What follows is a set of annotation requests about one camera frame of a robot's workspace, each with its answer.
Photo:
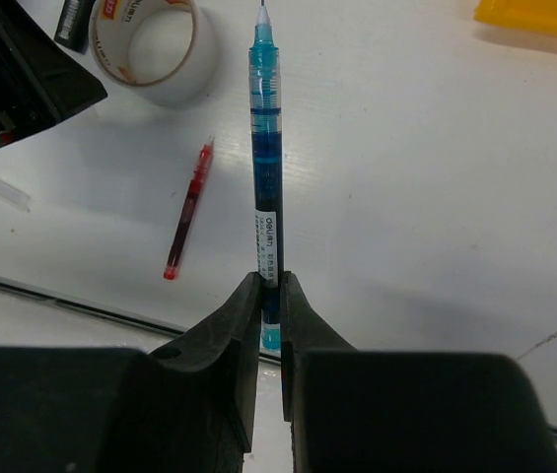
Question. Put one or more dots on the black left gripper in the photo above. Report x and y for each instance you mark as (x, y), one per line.
(40, 85)

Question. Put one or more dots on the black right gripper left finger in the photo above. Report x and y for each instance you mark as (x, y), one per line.
(188, 406)

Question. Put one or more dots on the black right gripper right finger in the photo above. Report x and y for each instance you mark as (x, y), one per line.
(390, 411)

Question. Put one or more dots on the clear pen cap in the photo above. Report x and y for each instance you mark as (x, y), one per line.
(15, 197)

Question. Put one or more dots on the red gel pen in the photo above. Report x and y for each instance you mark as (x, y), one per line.
(190, 203)

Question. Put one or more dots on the orange highlighter marker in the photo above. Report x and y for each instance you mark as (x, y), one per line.
(73, 24)

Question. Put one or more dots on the yellow compartment tray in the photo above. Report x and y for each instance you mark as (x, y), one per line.
(538, 16)

